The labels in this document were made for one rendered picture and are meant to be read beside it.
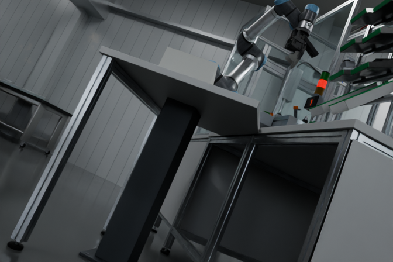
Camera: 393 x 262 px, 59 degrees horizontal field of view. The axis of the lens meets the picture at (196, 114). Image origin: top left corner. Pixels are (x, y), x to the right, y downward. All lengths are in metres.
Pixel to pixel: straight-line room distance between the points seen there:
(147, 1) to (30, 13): 2.29
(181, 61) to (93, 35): 4.94
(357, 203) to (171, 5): 5.62
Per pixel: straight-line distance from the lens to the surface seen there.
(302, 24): 1.95
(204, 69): 1.75
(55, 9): 7.33
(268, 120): 1.81
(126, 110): 5.86
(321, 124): 1.28
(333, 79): 1.76
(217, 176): 2.52
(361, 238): 1.19
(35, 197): 1.53
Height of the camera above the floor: 0.49
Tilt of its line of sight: 10 degrees up
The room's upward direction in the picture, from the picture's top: 24 degrees clockwise
